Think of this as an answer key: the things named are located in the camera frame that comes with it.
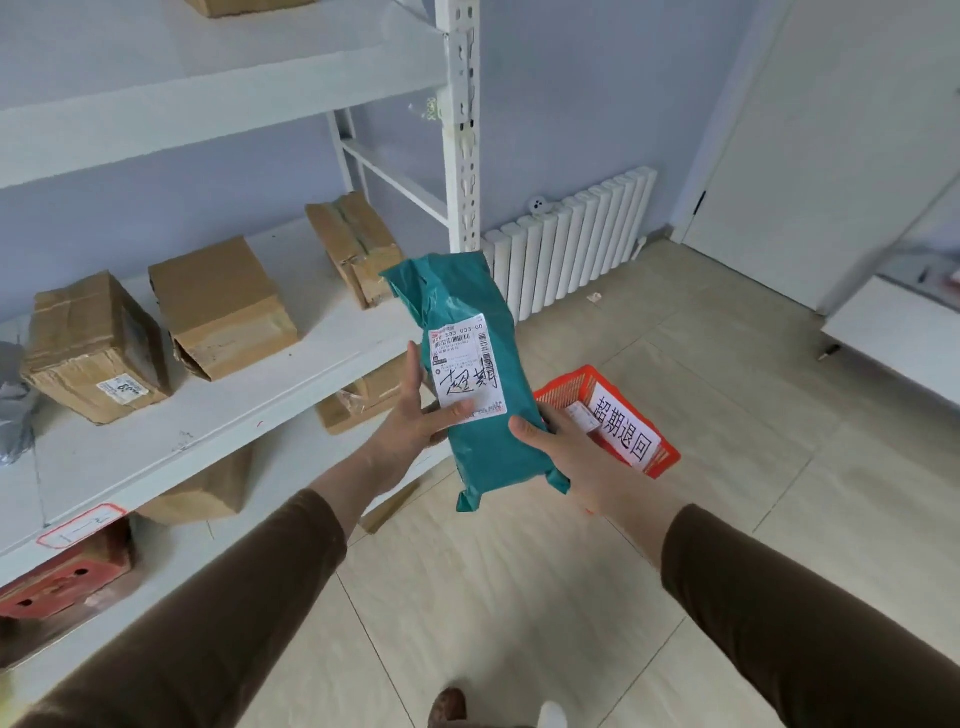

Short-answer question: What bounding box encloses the person's right forearm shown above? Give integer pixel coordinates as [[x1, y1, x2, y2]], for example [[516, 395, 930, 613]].
[[596, 476, 960, 728]]

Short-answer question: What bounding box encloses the long taped cardboard box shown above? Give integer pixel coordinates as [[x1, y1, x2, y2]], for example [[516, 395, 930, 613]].
[[305, 191, 406, 310]]

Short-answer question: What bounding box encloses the white cabinet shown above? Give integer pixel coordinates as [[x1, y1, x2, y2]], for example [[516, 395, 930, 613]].
[[817, 247, 960, 410]]

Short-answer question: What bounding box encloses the white radiator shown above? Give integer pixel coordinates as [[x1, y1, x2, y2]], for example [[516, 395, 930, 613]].
[[481, 166, 659, 324]]

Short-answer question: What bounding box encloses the red box in dark tray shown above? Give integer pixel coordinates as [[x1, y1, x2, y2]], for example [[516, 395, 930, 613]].
[[0, 517, 144, 669]]

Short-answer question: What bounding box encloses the narrow cardboard box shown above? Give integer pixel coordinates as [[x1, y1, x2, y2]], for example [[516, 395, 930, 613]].
[[20, 271, 172, 427]]

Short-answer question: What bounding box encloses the white paper sign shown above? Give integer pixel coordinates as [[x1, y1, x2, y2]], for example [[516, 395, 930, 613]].
[[588, 393, 663, 472]]

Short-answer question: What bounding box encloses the red plastic basket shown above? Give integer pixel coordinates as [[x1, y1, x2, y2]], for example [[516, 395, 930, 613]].
[[533, 365, 682, 480]]

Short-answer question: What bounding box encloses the teal mailer bag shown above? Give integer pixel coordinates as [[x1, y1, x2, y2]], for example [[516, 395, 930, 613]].
[[382, 251, 571, 514]]

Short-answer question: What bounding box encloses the white metal shelving rack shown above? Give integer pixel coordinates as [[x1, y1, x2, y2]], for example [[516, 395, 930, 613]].
[[0, 0, 483, 710]]

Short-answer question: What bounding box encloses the grey mailer bag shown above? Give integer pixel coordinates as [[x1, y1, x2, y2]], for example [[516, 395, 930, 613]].
[[0, 341, 39, 466]]

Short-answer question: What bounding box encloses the cardboard box with torn flap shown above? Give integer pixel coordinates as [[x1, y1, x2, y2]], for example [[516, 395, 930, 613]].
[[148, 236, 301, 382]]

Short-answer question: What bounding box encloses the person's brown shoe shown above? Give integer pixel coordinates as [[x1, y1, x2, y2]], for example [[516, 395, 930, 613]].
[[427, 686, 470, 728]]

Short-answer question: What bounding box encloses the person's right hand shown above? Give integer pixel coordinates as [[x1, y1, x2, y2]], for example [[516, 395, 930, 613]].
[[509, 404, 646, 519]]

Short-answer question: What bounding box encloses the white door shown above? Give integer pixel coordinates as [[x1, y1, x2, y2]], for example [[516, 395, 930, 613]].
[[669, 0, 960, 316]]

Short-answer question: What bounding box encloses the person's left hand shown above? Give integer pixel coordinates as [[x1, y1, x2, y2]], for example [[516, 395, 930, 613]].
[[358, 341, 475, 496]]

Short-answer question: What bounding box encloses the large cardboard box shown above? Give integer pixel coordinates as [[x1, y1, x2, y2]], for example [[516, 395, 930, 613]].
[[183, 0, 316, 20]]

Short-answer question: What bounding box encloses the person's left forearm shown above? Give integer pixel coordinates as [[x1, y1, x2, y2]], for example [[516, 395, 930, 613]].
[[14, 446, 384, 728]]

